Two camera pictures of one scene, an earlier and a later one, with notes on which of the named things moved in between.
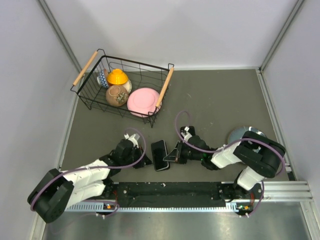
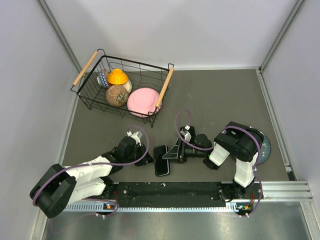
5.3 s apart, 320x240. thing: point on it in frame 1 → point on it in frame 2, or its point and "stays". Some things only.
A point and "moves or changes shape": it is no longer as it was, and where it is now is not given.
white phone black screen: (159, 153) moves or changes shape
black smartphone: (192, 130) stays
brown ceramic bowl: (116, 95) stays
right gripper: (173, 156) stays
